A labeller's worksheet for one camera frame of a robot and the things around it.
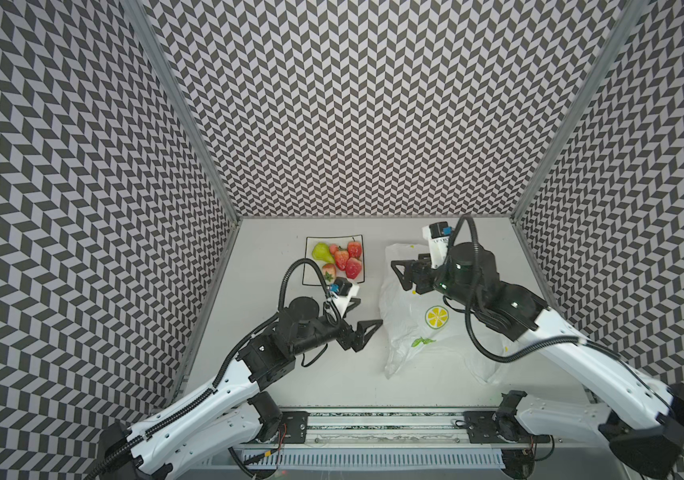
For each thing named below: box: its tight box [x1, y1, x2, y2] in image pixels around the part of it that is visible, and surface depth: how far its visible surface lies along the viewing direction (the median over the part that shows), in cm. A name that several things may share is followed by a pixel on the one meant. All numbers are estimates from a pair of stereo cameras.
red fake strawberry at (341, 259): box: [335, 250, 349, 271], surface depth 104 cm
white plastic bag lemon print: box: [379, 244, 509, 385], surface depth 77 cm
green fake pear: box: [312, 242, 335, 264], surface depth 105 cm
